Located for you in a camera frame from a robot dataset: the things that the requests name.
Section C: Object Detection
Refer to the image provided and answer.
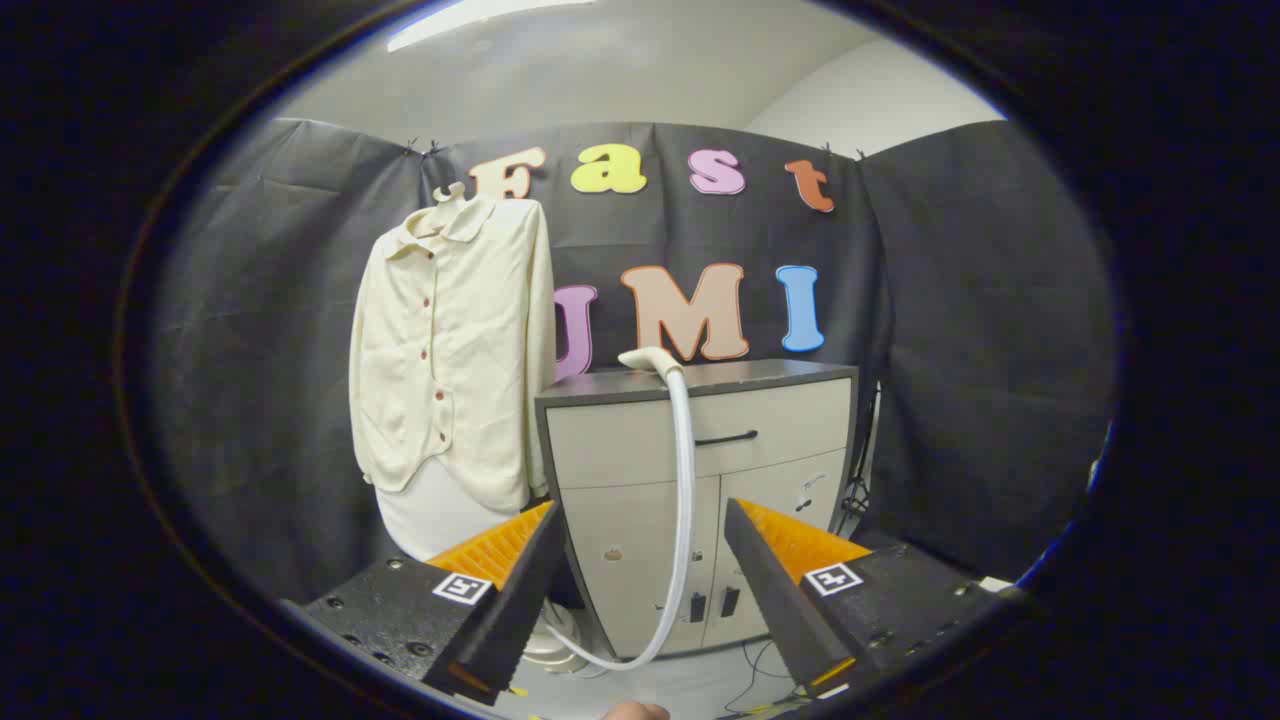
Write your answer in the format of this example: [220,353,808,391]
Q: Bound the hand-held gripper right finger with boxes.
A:
[724,498,1031,701]

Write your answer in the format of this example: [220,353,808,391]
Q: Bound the grey cabinet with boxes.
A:
[535,358,861,661]

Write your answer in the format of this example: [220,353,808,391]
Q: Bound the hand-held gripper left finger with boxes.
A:
[285,500,569,706]

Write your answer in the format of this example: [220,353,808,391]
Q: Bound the white garment steamer hose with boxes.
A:
[545,365,696,671]

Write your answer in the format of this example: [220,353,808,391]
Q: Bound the white garment steamer head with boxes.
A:
[617,346,687,387]

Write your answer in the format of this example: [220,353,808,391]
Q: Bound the loose floor cables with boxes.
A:
[722,640,801,716]

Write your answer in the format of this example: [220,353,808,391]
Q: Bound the white garment steamer base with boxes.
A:
[520,600,601,676]

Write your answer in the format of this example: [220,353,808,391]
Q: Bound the cream button-up shirt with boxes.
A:
[348,197,558,516]

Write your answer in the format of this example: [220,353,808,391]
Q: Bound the white rounded panel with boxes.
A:
[375,455,526,563]

